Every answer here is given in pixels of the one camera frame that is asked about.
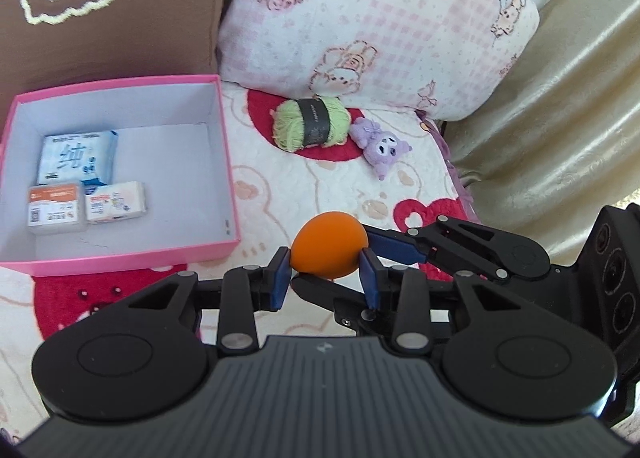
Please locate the dental floss pick box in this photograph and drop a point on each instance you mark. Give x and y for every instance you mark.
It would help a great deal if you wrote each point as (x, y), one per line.
(55, 208)

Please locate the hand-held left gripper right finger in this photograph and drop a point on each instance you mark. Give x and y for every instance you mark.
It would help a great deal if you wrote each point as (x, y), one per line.
(370, 283)

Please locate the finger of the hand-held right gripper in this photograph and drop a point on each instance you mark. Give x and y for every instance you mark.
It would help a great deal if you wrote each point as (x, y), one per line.
(395, 245)
(325, 290)

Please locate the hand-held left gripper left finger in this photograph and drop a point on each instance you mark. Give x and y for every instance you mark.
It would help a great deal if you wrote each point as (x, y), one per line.
(281, 283)

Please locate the brown pillow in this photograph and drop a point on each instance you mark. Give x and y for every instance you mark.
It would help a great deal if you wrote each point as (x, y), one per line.
(150, 23)

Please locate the beige glossy fabric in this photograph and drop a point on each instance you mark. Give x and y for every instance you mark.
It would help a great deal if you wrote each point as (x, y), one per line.
(565, 128)

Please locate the pink checked pillow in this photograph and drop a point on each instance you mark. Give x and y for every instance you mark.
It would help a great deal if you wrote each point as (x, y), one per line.
(380, 13)

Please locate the red bear printed blanket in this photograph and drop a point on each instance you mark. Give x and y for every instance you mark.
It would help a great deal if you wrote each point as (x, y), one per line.
(300, 183)

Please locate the small white tissue pack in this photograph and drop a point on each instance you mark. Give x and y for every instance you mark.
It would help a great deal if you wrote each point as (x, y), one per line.
(115, 203)

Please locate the purple plush toy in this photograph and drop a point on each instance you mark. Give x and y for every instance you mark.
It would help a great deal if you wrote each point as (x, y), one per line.
(380, 148)

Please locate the orange makeup sponge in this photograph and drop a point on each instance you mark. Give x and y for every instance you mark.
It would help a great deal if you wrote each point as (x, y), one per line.
(327, 243)

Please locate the blue wet wipes pack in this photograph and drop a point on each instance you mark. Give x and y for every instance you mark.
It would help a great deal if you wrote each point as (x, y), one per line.
(75, 155)

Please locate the green yarn ball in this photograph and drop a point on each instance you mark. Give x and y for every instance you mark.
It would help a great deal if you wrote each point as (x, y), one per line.
(287, 125)

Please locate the pink cardboard box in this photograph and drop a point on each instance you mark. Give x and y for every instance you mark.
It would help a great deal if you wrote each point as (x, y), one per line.
(165, 163)

